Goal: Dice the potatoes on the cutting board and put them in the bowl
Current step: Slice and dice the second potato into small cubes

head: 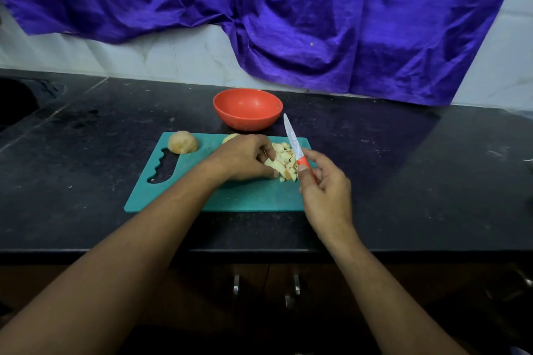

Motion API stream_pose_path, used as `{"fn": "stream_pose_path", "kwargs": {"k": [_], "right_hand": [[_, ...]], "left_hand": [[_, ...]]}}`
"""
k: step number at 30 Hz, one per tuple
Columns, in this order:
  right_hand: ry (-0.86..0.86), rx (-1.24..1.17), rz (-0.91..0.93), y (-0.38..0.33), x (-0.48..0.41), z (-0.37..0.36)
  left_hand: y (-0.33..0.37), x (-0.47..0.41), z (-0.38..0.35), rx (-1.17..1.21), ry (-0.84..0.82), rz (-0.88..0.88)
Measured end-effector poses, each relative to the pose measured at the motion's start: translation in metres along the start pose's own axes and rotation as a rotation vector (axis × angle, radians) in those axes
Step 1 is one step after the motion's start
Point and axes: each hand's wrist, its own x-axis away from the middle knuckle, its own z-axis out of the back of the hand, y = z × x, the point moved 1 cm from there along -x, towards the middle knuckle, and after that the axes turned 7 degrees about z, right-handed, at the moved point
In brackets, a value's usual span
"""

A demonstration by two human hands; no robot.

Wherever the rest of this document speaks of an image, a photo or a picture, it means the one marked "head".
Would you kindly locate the person's left hand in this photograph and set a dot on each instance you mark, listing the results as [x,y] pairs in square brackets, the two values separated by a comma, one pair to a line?
[241,159]

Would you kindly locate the person's right hand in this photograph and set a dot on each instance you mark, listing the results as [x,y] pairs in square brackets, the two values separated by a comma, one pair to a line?
[326,201]

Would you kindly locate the teal plastic cutting board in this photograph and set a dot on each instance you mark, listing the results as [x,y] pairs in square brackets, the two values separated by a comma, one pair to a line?
[250,197]

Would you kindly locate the pile of diced apple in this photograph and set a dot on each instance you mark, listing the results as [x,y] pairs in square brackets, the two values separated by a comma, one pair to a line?
[283,161]

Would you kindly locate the orange bowl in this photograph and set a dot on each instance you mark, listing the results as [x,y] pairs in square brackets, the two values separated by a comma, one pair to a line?
[248,109]

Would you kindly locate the brown potato half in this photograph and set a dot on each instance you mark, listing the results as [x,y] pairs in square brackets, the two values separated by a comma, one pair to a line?
[182,142]

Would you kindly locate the person's left forearm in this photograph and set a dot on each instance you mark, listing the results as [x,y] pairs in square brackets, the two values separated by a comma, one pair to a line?
[91,284]

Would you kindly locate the person's right forearm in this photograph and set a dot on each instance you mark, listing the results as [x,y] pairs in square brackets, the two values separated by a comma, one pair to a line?
[391,309]

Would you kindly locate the purple cloth curtain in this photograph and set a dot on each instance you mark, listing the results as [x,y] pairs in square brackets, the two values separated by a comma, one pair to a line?
[333,18]

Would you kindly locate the dark kitchen sink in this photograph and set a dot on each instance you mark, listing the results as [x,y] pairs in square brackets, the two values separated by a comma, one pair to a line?
[17,101]

